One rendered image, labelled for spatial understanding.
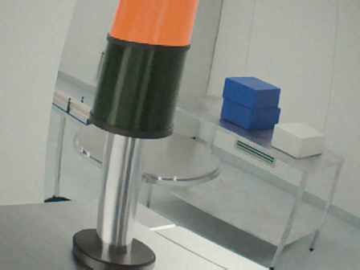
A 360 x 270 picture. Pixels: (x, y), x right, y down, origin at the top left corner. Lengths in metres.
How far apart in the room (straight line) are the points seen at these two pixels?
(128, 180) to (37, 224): 0.10
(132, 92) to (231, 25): 7.07
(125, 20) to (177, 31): 0.03
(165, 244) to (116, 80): 0.15
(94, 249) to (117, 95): 0.11
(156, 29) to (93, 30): 8.89
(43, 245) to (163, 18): 0.18
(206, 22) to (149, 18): 7.02
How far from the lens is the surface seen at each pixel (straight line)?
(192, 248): 0.51
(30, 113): 2.12
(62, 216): 0.52
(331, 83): 6.59
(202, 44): 7.46
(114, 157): 0.42
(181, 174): 4.16
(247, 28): 7.30
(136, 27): 0.39
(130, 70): 0.40
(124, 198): 0.43
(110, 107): 0.40
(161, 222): 0.55
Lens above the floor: 2.32
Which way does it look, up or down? 17 degrees down
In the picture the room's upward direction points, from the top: 11 degrees clockwise
